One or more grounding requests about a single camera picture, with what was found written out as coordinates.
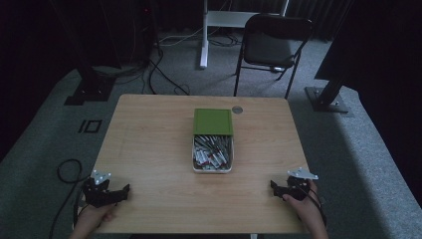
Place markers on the green box lid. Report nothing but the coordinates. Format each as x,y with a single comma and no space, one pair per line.
212,121

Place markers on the pile of pens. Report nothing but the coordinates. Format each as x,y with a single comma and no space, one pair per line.
212,153

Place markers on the person's right hand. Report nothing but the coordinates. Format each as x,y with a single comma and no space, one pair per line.
305,207

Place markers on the black folding chair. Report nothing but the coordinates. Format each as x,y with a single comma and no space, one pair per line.
270,43

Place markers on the black stand with base plate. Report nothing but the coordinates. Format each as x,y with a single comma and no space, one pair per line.
91,88
326,98

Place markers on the white open box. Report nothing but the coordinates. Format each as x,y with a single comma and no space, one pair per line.
195,170

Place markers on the grey round table grommet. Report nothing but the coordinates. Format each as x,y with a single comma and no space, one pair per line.
237,109

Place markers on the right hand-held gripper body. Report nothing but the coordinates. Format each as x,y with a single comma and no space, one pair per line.
298,186

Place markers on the person's left hand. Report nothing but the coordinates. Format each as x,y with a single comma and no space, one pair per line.
94,215

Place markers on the white desk frame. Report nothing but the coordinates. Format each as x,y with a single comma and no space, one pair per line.
205,40

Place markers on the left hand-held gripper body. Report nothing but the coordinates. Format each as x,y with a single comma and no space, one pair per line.
96,192

